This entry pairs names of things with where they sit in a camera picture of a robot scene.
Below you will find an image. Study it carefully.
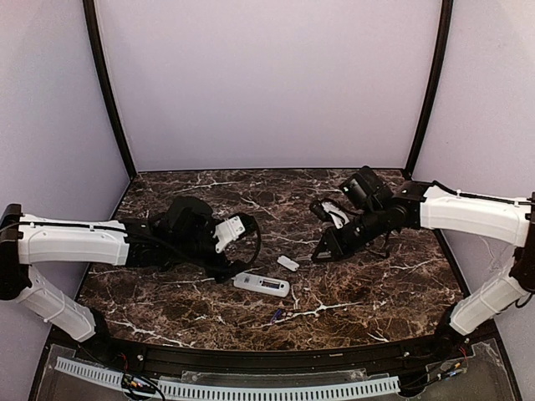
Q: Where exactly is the white remote control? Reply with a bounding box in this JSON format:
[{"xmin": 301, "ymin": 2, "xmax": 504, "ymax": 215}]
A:
[{"xmin": 232, "ymin": 272, "xmax": 291, "ymax": 297}]

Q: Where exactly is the white battery cover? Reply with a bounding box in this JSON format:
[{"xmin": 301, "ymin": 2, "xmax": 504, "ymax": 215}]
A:
[{"xmin": 277, "ymin": 256, "xmax": 299, "ymax": 272}]

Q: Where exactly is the purple battery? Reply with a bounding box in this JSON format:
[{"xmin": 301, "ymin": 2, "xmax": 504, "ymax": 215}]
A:
[{"xmin": 269, "ymin": 309, "xmax": 283, "ymax": 324}]

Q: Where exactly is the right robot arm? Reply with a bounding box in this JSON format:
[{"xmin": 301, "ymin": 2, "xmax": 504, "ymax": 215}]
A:
[{"xmin": 310, "ymin": 166, "xmax": 534, "ymax": 339}]

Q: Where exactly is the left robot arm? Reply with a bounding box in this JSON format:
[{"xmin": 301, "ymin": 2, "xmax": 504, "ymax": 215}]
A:
[{"xmin": 1, "ymin": 196, "xmax": 261, "ymax": 343}]

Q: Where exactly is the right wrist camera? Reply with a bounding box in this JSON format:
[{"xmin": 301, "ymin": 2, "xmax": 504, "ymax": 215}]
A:
[{"xmin": 309, "ymin": 200, "xmax": 349, "ymax": 229}]

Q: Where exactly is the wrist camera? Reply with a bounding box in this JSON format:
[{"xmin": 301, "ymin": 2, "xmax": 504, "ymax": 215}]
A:
[
  {"xmin": 309, "ymin": 200, "xmax": 349, "ymax": 229},
  {"xmin": 212, "ymin": 213, "xmax": 256, "ymax": 254}
]

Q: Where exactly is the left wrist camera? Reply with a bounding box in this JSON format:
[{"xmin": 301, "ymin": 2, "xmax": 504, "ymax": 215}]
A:
[{"xmin": 212, "ymin": 213, "xmax": 256, "ymax": 254}]

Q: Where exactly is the black front rail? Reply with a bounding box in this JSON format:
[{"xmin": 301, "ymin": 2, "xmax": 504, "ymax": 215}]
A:
[{"xmin": 70, "ymin": 333, "xmax": 465, "ymax": 381}]

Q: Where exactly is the white slotted cable duct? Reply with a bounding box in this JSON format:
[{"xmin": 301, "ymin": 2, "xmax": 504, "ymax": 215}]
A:
[{"xmin": 54, "ymin": 357, "xmax": 400, "ymax": 400}]

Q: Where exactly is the right black frame post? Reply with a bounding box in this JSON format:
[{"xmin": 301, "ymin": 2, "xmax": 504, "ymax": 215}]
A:
[{"xmin": 404, "ymin": 0, "xmax": 454, "ymax": 180}]

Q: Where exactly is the black frame post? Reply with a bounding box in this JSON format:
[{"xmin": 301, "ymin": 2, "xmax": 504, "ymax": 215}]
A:
[
  {"xmin": 82, "ymin": 0, "xmax": 137, "ymax": 180},
  {"xmin": 404, "ymin": 0, "xmax": 454, "ymax": 180}
]

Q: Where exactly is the left black frame post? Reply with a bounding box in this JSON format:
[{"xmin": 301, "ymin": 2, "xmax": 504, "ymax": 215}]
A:
[{"xmin": 82, "ymin": 0, "xmax": 137, "ymax": 180}]

